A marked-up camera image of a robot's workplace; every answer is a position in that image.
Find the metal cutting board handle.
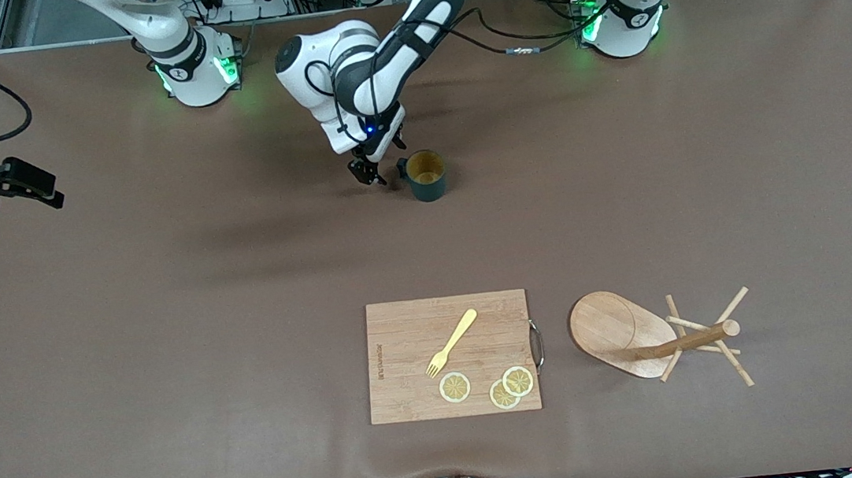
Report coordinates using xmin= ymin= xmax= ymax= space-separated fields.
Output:
xmin=527 ymin=318 xmax=548 ymax=375

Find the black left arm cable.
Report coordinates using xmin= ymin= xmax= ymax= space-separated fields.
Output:
xmin=299 ymin=0 xmax=665 ymax=125

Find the wooden mug tree rack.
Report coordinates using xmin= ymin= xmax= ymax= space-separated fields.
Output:
xmin=566 ymin=276 xmax=760 ymax=406

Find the dark green ribbed mug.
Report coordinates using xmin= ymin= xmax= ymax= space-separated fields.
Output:
xmin=395 ymin=147 xmax=450 ymax=205

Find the bamboo cutting board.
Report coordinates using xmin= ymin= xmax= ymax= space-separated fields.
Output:
xmin=358 ymin=287 xmax=543 ymax=428

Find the lemon slice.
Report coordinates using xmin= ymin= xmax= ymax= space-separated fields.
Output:
xmin=438 ymin=370 xmax=473 ymax=406
xmin=501 ymin=364 xmax=537 ymax=399
xmin=487 ymin=376 xmax=522 ymax=412

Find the yellow plastic fork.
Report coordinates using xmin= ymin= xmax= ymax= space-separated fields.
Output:
xmin=420 ymin=308 xmax=484 ymax=380

